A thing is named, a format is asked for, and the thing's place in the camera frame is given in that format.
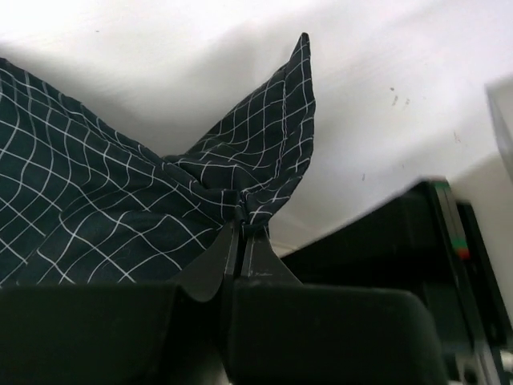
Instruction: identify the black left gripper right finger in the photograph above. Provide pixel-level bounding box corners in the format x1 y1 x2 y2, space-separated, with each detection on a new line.
230 231 448 384

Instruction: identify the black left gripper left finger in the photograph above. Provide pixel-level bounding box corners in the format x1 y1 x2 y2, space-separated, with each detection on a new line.
1 223 240 384

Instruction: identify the dark plaid pillowcase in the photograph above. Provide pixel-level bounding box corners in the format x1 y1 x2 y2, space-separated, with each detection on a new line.
1 34 316 288

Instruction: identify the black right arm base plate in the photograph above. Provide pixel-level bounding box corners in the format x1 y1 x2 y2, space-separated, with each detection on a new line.
283 179 512 384

